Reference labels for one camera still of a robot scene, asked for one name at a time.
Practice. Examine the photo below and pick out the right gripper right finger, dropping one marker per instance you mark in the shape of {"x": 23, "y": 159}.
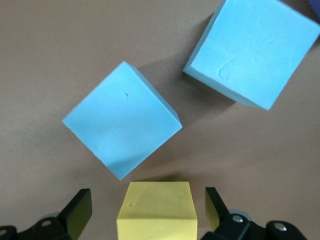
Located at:
{"x": 232, "y": 227}

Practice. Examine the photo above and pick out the yellow foam block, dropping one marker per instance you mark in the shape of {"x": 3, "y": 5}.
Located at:
{"x": 157, "y": 212}

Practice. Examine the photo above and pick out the purple foam block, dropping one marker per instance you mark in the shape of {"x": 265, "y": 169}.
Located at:
{"x": 317, "y": 7}

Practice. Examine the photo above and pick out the brown table mat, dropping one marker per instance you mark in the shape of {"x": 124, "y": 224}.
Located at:
{"x": 50, "y": 50}

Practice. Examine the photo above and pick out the blue foam block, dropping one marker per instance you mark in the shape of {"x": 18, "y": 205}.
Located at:
{"x": 120, "y": 120}
{"x": 250, "y": 50}

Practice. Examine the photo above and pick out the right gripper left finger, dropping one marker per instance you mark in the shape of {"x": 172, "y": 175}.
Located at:
{"x": 75, "y": 215}

